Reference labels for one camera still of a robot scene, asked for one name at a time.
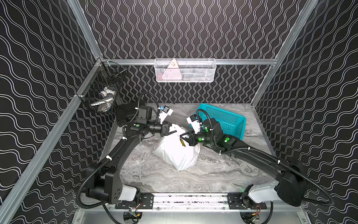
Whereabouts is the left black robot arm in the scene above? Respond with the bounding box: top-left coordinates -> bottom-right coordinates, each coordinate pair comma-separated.
76,106 -> 176,209

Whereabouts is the black plastic tool case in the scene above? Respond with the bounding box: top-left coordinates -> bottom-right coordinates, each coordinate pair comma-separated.
115,102 -> 138,127

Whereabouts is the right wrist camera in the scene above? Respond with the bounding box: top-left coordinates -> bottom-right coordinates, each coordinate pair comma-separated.
186,114 -> 202,134

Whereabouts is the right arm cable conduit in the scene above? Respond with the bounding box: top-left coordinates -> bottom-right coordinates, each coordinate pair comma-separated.
195,108 -> 335,206

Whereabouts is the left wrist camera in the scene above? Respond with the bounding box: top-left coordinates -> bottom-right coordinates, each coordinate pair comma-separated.
158,106 -> 173,124

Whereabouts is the pink triangular card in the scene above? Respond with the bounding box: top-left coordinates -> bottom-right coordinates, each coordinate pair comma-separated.
161,59 -> 182,82

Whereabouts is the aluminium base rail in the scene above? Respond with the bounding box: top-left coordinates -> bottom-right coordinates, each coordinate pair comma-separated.
78,192 -> 304,212

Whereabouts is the white plastic bag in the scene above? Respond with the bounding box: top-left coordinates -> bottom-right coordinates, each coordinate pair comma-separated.
153,124 -> 200,171

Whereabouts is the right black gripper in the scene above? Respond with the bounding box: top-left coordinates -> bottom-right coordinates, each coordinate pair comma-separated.
179,128 -> 216,147

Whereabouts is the black wire mesh basket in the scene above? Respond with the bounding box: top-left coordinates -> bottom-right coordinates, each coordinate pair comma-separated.
80,63 -> 128,114

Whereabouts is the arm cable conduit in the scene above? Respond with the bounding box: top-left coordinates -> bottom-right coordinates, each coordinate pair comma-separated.
75,91 -> 161,209
195,108 -> 335,206

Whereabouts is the teal plastic basket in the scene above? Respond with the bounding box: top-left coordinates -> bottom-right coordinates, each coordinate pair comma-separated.
198,104 -> 246,140

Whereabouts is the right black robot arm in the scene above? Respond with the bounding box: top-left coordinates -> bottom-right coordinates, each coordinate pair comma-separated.
180,119 -> 308,208

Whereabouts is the clear plastic wall bin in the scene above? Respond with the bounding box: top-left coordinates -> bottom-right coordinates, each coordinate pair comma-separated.
154,58 -> 217,83

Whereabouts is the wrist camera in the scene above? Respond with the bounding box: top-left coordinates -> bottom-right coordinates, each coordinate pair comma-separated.
158,106 -> 173,124
186,114 -> 202,134

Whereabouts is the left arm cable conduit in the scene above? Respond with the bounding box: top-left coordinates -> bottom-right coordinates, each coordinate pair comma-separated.
75,91 -> 161,209

